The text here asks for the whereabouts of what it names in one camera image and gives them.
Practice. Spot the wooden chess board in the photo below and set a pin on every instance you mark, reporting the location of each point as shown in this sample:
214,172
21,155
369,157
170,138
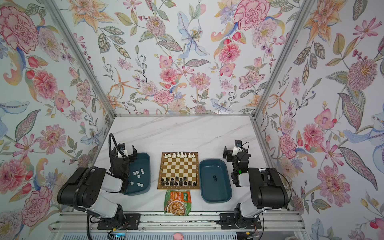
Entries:
179,167

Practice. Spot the black chess piece rows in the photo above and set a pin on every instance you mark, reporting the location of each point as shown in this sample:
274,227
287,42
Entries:
177,181

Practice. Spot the teal plastic bin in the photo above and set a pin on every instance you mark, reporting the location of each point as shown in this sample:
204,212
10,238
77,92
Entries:
143,161
215,182

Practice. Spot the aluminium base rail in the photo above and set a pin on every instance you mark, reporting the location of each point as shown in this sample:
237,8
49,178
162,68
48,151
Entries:
272,221

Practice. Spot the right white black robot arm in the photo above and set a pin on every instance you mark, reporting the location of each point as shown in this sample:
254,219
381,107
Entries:
267,191

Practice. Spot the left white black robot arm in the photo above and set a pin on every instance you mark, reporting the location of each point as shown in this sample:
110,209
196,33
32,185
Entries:
82,191

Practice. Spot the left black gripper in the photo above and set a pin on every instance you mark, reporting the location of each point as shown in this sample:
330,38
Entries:
128,163

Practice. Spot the pink round object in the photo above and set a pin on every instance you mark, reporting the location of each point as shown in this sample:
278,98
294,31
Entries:
178,236

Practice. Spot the white chess piece row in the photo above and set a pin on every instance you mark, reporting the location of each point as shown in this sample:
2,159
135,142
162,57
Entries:
183,155

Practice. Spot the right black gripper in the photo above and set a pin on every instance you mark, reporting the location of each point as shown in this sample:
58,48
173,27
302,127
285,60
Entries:
232,159

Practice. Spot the white pawns in bin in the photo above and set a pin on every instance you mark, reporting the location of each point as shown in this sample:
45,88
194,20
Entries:
138,178

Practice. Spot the instant noodle snack packet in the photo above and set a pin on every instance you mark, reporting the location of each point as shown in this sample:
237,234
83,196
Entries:
178,203

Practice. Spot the right teal plastic bin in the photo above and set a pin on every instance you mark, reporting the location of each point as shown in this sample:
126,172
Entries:
215,182

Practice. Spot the left teal plastic bin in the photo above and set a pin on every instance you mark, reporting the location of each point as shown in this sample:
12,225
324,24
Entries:
143,161

